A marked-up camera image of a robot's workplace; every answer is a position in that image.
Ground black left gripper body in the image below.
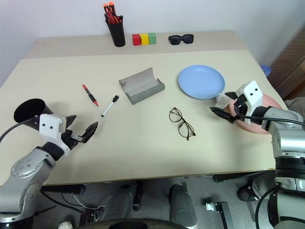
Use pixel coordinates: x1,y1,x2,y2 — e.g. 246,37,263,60
61,129,87,151

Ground grey glasses case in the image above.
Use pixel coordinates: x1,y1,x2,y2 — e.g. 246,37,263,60
118,67,166,105

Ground grey fabric bundle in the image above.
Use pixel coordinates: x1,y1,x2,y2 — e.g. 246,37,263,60
285,96,305,113

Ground crumpled white tissue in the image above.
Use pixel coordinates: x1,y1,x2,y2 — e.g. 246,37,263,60
215,94,231,109

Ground metal bracket with black bar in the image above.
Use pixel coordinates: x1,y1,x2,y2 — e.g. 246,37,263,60
204,201,233,229

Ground grey floor tape strip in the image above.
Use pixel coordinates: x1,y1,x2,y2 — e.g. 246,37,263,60
246,200,257,223

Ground white marker with black cap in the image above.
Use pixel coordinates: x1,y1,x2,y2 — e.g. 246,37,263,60
101,95,120,118

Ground pink plate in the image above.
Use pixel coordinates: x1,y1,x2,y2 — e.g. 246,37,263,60
225,94,285,135

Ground tall black pen holder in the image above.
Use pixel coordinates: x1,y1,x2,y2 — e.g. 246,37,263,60
105,16,126,48

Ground light blue plate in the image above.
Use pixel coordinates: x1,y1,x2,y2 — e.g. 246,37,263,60
178,64,226,100

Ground black table frame beam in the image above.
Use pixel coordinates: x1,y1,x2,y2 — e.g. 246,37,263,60
213,170,275,183

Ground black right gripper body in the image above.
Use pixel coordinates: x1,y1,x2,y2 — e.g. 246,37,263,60
234,94,250,120

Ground red and black pen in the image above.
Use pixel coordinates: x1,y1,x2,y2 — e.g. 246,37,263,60
82,84,100,107

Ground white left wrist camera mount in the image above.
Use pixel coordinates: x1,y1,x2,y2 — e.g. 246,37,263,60
39,114,71,157

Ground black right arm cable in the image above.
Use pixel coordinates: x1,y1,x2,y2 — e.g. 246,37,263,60
233,101,305,126

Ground dark grey rounded housing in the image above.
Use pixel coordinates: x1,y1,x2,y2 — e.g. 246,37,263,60
168,182,199,229
102,182,144,225

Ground thin framed eyeglasses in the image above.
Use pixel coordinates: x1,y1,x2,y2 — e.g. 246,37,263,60
169,107,197,141

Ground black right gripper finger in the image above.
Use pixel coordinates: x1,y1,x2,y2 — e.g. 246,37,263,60
209,106,238,124
224,91,239,101

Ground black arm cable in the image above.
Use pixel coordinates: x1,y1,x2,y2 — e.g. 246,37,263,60
233,101,305,126
0,119,40,144

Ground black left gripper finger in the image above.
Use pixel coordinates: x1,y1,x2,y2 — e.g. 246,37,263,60
79,121,99,144
65,114,78,132

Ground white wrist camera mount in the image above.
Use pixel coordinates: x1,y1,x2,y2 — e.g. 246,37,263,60
235,81,264,125
39,114,71,157

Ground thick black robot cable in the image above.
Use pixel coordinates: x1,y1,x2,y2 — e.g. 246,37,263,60
254,185,279,229

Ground black sunglasses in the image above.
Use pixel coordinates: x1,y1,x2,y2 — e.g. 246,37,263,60
168,34,194,46

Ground brown wooden door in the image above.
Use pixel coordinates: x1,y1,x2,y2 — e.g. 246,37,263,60
266,26,305,101

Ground wide black cup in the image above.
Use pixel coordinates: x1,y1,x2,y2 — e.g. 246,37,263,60
13,98,53,131

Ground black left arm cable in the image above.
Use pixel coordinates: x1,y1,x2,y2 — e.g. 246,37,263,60
0,119,40,144

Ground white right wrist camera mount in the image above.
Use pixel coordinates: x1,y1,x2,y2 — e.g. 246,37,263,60
235,81,264,125

